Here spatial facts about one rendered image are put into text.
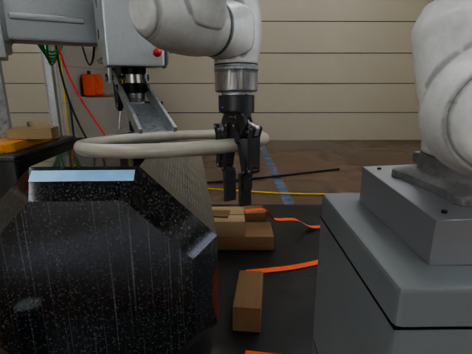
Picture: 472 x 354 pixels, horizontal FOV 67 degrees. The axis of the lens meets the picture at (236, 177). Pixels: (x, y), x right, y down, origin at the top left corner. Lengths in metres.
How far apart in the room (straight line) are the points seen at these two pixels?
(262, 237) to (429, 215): 1.74
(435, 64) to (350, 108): 6.28
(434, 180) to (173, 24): 0.49
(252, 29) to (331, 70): 5.88
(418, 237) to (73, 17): 1.88
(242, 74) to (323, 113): 5.89
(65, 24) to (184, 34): 1.55
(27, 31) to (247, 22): 1.51
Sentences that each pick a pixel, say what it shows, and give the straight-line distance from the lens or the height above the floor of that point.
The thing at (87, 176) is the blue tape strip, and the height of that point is 0.78.
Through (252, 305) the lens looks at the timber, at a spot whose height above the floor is 0.14.
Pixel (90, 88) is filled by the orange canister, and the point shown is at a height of 0.95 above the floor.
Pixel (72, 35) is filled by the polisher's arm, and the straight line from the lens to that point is 2.11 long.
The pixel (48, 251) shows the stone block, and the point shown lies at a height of 0.57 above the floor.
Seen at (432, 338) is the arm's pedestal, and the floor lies 0.72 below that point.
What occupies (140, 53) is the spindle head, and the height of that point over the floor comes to 1.15.
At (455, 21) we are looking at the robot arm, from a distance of 0.44.
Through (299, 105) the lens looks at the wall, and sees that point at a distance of 6.47.
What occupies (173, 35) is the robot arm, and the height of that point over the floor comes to 1.12.
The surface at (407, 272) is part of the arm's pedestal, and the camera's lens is 0.56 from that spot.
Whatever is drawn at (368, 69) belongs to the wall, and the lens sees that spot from 6.78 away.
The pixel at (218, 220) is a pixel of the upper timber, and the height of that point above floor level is 0.21.
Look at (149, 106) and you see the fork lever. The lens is 1.46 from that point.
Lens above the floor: 1.05
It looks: 15 degrees down
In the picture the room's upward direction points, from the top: straight up
